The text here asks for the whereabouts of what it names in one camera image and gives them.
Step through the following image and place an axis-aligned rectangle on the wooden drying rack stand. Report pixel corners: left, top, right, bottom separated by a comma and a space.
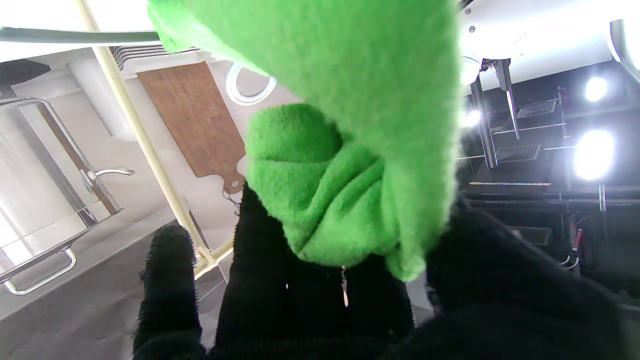
75, 0, 236, 281

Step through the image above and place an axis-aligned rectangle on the green microfibre towel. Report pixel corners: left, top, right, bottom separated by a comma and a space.
147, 0, 463, 282

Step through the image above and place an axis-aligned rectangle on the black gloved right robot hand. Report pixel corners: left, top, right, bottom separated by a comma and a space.
132, 182, 626, 360

